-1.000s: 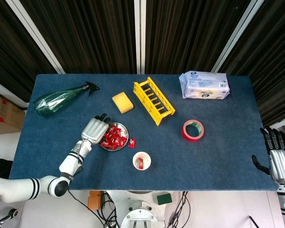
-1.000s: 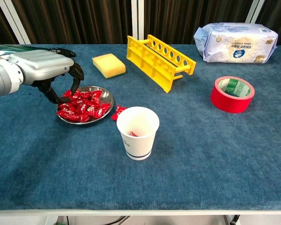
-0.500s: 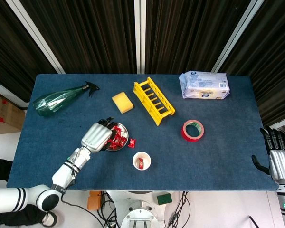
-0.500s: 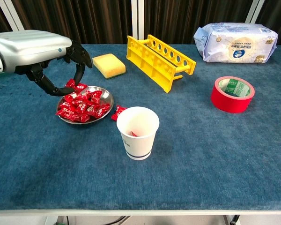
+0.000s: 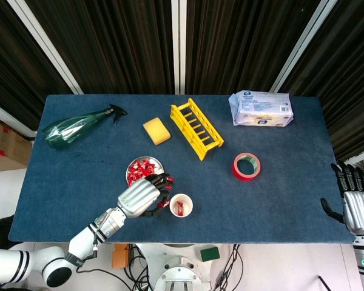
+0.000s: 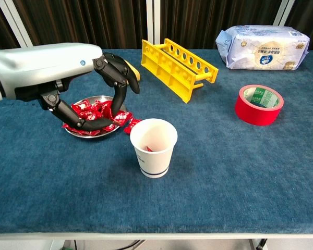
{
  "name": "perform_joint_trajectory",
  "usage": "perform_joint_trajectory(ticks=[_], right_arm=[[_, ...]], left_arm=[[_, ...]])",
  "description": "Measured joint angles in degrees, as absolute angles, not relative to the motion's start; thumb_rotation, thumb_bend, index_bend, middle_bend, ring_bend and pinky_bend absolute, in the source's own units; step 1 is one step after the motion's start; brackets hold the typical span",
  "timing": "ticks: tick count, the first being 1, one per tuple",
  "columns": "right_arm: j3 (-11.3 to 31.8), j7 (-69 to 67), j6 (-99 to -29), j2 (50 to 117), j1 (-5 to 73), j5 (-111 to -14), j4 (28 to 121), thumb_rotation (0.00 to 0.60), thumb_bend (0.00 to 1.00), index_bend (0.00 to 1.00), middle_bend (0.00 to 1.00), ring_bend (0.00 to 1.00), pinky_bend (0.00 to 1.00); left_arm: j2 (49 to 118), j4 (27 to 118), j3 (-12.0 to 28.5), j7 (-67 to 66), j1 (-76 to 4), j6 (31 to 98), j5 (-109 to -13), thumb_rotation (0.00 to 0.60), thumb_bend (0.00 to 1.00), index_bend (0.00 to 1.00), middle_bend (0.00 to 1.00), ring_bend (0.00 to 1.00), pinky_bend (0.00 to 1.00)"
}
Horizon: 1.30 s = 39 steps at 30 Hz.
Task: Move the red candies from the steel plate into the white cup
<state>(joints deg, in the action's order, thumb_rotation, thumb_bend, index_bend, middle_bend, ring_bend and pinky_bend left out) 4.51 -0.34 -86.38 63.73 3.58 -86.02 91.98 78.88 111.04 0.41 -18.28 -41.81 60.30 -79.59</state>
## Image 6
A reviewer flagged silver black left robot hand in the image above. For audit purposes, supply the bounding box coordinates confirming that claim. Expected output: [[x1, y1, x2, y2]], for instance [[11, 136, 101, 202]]
[[0, 42, 141, 137]]

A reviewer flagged heap of red candies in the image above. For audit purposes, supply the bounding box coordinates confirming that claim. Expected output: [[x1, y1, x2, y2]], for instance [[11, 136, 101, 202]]
[[62, 100, 133, 136]]

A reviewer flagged white paper cup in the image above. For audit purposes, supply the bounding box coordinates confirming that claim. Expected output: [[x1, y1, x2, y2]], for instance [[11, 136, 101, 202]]
[[129, 118, 178, 179]]

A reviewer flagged black pleated curtain panel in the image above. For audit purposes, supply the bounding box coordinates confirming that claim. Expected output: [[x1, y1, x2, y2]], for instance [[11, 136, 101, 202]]
[[285, 0, 313, 51], [0, 0, 19, 49], [160, 0, 284, 50], [13, 0, 148, 50]]

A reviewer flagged round metal plate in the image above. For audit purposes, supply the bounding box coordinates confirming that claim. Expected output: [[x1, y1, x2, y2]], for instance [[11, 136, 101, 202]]
[[63, 95, 128, 140]]

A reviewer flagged yellow sponge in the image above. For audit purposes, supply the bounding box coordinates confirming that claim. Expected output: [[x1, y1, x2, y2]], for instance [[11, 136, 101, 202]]
[[125, 65, 141, 81]]

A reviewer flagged yellow test tube rack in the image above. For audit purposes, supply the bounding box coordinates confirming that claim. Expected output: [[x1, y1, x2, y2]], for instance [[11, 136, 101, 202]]
[[141, 38, 220, 104]]

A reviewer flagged white wet wipes pack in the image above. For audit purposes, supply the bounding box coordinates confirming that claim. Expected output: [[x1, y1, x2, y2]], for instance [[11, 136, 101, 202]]
[[215, 24, 310, 71]]

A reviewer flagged blue felt table cover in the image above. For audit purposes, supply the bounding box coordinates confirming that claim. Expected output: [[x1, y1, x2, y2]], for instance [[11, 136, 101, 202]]
[[0, 48, 313, 234]]

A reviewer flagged red tape roll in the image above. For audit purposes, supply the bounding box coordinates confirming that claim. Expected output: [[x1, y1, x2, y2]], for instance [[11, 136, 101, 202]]
[[234, 84, 284, 127]]

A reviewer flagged white frame post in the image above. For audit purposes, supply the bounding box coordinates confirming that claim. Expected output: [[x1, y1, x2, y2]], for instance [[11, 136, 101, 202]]
[[0, 0, 36, 50], [273, 0, 297, 27], [145, 0, 162, 50]]

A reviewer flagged thin black floor cable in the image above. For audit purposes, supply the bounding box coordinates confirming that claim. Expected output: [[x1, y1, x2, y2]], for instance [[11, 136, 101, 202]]
[[114, 239, 147, 250]]

